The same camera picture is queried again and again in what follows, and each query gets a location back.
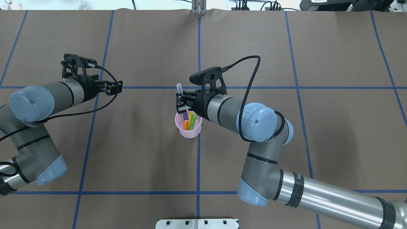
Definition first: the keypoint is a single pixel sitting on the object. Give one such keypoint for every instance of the yellow highlighter pen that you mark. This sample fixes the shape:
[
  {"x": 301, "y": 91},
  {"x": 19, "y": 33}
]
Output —
[{"x": 190, "y": 114}]

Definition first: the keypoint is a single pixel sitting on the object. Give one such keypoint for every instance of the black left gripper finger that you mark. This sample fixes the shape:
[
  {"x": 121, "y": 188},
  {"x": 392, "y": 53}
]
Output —
[
  {"x": 115, "y": 84},
  {"x": 110, "y": 91}
]

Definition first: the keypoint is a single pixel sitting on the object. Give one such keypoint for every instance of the green highlighter pen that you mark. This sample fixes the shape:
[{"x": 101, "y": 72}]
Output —
[{"x": 192, "y": 124}]

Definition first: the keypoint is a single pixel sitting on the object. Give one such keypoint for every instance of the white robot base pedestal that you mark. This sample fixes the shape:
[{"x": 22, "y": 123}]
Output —
[{"x": 198, "y": 224}]

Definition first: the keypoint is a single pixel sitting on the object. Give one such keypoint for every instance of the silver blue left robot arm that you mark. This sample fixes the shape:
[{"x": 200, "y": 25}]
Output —
[{"x": 23, "y": 121}]

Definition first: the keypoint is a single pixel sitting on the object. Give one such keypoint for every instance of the orange highlighter pen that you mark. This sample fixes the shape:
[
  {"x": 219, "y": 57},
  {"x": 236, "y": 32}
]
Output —
[{"x": 185, "y": 125}]

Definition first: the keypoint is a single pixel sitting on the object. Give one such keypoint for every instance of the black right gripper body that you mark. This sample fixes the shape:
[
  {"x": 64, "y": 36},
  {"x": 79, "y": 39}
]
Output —
[{"x": 200, "y": 104}]

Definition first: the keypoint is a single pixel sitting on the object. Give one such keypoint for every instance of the aluminium frame post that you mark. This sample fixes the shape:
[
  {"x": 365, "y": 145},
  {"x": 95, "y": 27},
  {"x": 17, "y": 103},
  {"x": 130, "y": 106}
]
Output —
[{"x": 199, "y": 7}]

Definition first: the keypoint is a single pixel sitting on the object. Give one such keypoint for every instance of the purple marker pen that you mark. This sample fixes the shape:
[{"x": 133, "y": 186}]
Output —
[{"x": 180, "y": 90}]

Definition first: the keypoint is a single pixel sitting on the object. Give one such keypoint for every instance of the pink mesh pen holder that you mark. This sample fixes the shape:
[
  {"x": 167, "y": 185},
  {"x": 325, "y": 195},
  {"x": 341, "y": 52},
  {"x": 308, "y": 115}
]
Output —
[{"x": 190, "y": 133}]

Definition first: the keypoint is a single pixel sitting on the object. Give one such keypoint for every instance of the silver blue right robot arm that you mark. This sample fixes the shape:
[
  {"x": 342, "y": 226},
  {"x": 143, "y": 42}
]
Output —
[{"x": 347, "y": 143}]

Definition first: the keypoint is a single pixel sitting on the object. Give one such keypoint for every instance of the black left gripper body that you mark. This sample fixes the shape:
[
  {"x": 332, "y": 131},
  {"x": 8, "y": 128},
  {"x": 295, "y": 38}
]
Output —
[{"x": 90, "y": 88}]

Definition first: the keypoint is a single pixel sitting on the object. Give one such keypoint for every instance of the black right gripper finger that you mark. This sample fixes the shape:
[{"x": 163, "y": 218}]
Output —
[
  {"x": 188, "y": 97},
  {"x": 182, "y": 108}
]

